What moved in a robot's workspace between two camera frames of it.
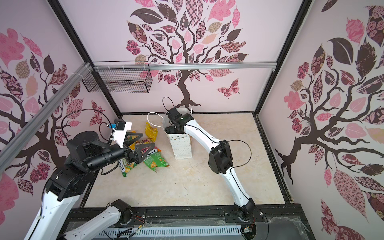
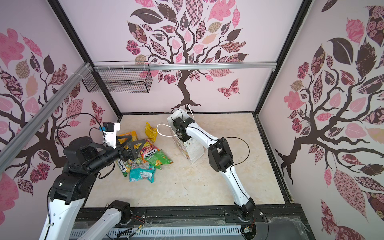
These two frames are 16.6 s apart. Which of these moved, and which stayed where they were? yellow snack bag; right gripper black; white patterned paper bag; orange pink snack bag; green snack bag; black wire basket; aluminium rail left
Moved: right gripper black; green snack bag; white patterned paper bag
Stayed: orange pink snack bag; yellow snack bag; aluminium rail left; black wire basket
